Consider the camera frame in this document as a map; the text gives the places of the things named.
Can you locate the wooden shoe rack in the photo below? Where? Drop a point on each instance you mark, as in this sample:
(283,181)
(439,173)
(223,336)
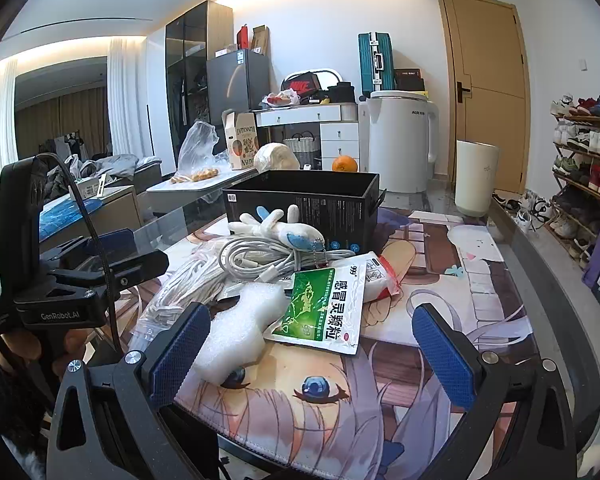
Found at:
(580,152)

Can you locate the person's left hand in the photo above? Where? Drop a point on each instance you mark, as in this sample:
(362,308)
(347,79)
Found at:
(22,346)

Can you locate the bed with grey bedding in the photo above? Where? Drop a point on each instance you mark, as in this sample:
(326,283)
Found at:
(115,165)

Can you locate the cardboard fruit box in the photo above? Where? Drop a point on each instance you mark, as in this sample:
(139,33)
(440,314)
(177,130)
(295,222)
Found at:
(242,142)

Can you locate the dark glass wardrobe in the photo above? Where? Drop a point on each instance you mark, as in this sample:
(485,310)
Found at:
(190,70)

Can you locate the bag of red fruit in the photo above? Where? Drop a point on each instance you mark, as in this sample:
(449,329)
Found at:
(280,99)

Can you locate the cream round bundle in bag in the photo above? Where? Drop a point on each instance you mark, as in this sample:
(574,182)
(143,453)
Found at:
(275,157)

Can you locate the white curtain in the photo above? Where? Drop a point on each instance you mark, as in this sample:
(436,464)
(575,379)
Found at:
(127,100)

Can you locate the orange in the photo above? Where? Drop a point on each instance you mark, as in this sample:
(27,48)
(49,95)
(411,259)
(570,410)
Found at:
(346,165)

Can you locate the white foam piece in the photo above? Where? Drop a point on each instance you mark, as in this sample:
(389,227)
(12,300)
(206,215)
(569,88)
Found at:
(235,330)

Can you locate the white packet with red edge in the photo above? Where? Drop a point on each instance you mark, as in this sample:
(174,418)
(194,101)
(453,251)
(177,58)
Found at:
(377,280)

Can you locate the dark brown box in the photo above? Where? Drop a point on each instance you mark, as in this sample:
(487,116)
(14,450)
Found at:
(409,80)

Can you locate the red and black shoe box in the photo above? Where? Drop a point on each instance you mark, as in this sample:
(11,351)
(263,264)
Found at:
(302,87)

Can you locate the white cylindrical bin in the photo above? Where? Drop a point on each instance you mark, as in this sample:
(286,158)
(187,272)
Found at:
(475,180)

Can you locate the person's left forearm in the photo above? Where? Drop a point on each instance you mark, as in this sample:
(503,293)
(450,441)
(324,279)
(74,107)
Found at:
(5,410)

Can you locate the black cardboard box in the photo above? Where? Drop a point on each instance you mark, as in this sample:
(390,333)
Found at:
(305,200)

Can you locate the clear plastic bag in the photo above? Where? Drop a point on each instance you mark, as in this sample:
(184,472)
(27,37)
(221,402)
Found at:
(200,147)

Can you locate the dark grey fridge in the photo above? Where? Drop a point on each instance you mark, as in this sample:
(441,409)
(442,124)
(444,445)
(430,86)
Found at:
(237,85)

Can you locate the teal suitcase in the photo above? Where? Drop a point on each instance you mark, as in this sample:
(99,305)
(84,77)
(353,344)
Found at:
(372,65)

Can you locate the green medicine packet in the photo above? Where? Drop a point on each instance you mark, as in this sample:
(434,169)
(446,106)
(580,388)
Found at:
(320,305)

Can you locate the wooden door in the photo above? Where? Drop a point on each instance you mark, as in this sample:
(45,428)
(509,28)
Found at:
(485,85)

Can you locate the wooden cabinet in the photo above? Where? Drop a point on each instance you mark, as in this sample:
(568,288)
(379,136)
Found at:
(117,210)

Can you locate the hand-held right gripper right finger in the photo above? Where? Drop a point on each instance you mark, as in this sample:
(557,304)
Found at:
(445,355)

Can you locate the white and blue plush toy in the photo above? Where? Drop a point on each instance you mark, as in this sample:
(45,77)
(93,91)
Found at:
(290,232)

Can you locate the brown cardboard box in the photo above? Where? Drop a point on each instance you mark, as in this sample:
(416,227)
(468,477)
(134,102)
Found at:
(260,40)

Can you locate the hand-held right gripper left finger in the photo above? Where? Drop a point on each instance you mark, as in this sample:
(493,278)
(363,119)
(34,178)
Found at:
(180,350)

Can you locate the shoe rack with shoes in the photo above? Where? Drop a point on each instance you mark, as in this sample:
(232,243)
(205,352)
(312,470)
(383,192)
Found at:
(590,142)

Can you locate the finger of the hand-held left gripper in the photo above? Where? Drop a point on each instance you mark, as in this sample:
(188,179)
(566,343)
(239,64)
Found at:
(107,242)
(140,265)

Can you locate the white drawer desk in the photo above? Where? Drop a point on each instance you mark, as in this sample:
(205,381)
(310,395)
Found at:
(337,135)

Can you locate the tall white appliance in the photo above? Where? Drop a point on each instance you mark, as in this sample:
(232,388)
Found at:
(400,145)

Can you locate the woven basket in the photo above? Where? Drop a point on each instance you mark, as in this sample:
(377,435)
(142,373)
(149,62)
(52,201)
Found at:
(302,147)

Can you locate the pile of small orange snacks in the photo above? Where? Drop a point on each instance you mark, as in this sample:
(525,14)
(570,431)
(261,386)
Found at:
(195,176)

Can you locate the black bag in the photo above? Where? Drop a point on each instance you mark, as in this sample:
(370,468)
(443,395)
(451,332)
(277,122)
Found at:
(341,94)

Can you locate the printed anime mat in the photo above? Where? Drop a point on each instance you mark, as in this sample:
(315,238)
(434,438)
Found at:
(380,395)

